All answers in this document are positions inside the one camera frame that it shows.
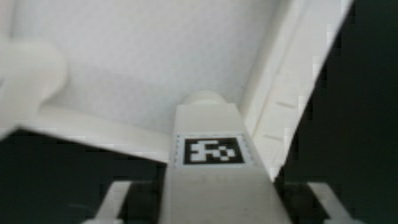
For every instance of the white front rail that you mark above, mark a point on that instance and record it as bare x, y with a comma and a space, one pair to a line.
308, 33

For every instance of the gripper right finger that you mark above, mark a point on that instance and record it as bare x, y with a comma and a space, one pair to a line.
340, 216

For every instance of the white desk top tray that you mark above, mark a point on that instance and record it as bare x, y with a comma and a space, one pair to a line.
152, 50

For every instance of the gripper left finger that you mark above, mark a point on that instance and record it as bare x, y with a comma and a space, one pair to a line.
111, 207

